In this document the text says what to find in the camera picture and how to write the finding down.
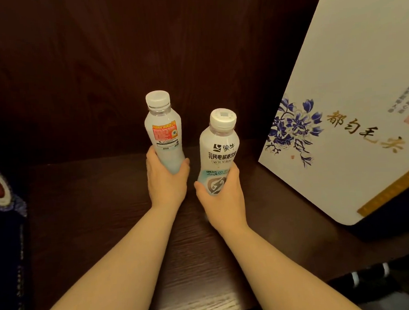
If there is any person's right hand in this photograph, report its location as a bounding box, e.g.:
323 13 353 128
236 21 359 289
192 162 248 235

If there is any person's left hand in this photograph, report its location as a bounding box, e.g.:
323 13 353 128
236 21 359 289
144 143 193 210

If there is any red label drink bottle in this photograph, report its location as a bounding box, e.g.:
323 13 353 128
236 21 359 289
143 89 187 176

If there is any black print drink bottle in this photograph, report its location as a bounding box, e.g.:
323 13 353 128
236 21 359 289
192 107 243 198

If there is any person's left forearm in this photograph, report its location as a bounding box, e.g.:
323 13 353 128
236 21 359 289
23 203 185 310

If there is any person's right forearm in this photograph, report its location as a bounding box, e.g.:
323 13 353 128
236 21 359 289
215 216 365 310

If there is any white blue-flowered gift box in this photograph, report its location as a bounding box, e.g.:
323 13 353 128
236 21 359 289
248 0 409 232

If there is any black white-striped shoe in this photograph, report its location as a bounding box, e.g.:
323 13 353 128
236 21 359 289
327 258 409 307

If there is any dark blue patterned box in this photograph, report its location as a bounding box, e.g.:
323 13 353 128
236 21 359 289
0 161 34 310

